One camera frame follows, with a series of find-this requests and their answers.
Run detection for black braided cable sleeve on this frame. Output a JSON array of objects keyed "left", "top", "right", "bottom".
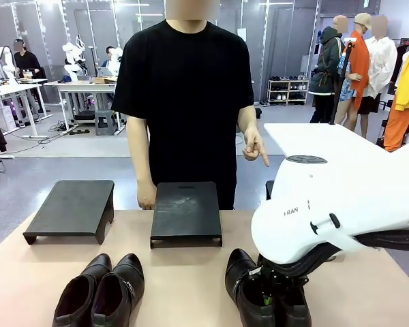
[{"left": 292, "top": 226, "right": 409, "bottom": 277}]

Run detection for grey plastic step stool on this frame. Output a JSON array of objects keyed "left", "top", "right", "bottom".
[{"left": 95, "top": 110, "right": 117, "bottom": 137}]

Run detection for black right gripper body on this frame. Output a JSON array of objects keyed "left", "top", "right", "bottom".
[{"left": 248, "top": 259, "right": 309, "bottom": 298}]

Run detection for seated person in white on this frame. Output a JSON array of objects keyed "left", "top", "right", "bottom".
[{"left": 101, "top": 46, "right": 119, "bottom": 78}]

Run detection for person's left hand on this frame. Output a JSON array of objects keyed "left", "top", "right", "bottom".
[{"left": 241, "top": 127, "right": 271, "bottom": 168}]

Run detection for person in black t-shirt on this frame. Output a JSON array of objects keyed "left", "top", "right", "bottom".
[{"left": 110, "top": 18, "right": 255, "bottom": 211}]

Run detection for person's right forearm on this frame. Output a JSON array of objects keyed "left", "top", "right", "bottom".
[{"left": 126, "top": 114, "right": 155, "bottom": 188}]

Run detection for white desk with grey legs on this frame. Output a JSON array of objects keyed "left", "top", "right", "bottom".
[{"left": 0, "top": 78, "right": 54, "bottom": 138}]

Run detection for white shoe rack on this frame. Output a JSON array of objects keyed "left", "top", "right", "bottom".
[{"left": 267, "top": 78, "right": 309, "bottom": 106}]

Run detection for mannequin in dark jacket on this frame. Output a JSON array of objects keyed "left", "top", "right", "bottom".
[{"left": 308, "top": 15, "right": 349, "bottom": 124}]

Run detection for mannequin in white shirt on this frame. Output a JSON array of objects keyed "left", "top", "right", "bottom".
[{"left": 356, "top": 15, "right": 399, "bottom": 139}]

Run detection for person's left forearm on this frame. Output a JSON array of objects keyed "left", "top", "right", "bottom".
[{"left": 237, "top": 104, "right": 258, "bottom": 132}]

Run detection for mannequin in orange top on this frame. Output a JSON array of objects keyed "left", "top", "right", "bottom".
[{"left": 333, "top": 12, "right": 372, "bottom": 137}]

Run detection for white desk with cardboard box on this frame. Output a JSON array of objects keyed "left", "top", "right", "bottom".
[{"left": 42, "top": 78, "right": 127, "bottom": 133}]

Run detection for black leather shoe with buckle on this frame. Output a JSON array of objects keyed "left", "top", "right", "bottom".
[
  {"left": 90, "top": 253, "right": 145, "bottom": 327},
  {"left": 224, "top": 248, "right": 277, "bottom": 327}
]

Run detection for orange hanging trousers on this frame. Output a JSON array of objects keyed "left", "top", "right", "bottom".
[{"left": 383, "top": 108, "right": 409, "bottom": 153}]

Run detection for plain black leather shoe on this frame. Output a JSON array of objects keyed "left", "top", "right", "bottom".
[
  {"left": 51, "top": 253, "right": 112, "bottom": 327},
  {"left": 274, "top": 285, "right": 313, "bottom": 327}
]

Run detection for large white table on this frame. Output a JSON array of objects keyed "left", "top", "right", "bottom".
[{"left": 263, "top": 122, "right": 395, "bottom": 165}]

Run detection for person's right hand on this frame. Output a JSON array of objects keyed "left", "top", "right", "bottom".
[{"left": 137, "top": 181, "right": 157, "bottom": 211}]

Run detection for seated person in black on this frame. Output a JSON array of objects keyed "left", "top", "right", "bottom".
[{"left": 12, "top": 39, "right": 46, "bottom": 113}]

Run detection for black tripod pole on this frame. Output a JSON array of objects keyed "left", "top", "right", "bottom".
[{"left": 329, "top": 38, "right": 358, "bottom": 125}]

